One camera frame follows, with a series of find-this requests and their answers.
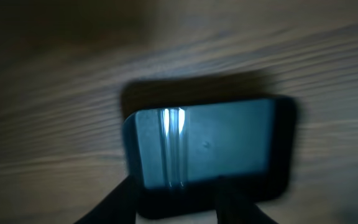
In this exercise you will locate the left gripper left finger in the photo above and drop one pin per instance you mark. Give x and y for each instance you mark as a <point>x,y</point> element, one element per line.
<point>117,205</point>

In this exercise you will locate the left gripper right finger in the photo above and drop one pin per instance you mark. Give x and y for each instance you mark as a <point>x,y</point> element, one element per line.
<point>235,211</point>

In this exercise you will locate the clear test tube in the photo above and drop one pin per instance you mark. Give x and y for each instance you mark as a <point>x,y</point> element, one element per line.
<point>165,146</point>
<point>180,146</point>

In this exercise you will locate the black tray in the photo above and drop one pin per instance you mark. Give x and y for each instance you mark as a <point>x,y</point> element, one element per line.
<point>228,140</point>

